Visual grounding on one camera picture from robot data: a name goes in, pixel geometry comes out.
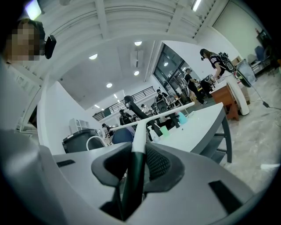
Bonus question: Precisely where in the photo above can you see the dark grey plastic bin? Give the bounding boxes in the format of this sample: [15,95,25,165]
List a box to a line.
[62,129,104,154]

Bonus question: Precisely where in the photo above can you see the light blue cup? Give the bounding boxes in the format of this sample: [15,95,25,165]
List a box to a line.
[177,112,188,124]

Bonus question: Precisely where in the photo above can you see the black faucet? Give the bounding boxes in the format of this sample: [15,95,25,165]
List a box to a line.
[123,95,180,142]

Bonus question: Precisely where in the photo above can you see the white basin on wooden cabinet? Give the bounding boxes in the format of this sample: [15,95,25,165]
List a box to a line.
[225,75,251,116]

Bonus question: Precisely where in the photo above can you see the green hexagonal cup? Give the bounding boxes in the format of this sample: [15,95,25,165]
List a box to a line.
[159,126,171,137]

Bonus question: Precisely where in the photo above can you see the white curved faucet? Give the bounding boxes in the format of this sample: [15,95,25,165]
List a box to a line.
[86,135,105,151]

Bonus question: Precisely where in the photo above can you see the white shelf unit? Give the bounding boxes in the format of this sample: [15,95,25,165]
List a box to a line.
[68,118,89,135]

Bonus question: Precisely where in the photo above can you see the dark round panel on stand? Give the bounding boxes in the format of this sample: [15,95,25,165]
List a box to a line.
[235,58,272,108]

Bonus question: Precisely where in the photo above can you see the clear soap pump bottle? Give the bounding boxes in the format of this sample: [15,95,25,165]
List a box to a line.
[146,124,160,142]

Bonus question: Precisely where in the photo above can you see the long tube ceiling light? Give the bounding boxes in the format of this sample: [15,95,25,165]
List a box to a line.
[191,0,202,12]

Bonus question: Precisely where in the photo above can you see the blue chair with purple cushion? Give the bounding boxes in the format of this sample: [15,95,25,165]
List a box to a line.
[112,127,135,145]

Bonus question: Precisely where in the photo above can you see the black head-worn camera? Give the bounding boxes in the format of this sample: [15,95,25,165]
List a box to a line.
[44,34,57,60]

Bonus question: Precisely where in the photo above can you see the brown wooden cabinet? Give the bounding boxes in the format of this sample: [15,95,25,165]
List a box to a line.
[210,84,240,121]

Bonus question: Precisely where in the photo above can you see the white sink basin right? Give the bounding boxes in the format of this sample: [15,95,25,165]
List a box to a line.
[151,102,233,164]

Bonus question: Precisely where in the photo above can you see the person's head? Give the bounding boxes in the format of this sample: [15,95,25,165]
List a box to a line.
[4,18,46,65]

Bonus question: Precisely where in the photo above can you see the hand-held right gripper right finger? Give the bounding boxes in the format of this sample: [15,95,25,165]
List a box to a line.
[143,142,185,192]

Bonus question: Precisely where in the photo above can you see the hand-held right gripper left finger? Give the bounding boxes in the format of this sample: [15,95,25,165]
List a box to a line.
[91,142,133,188]

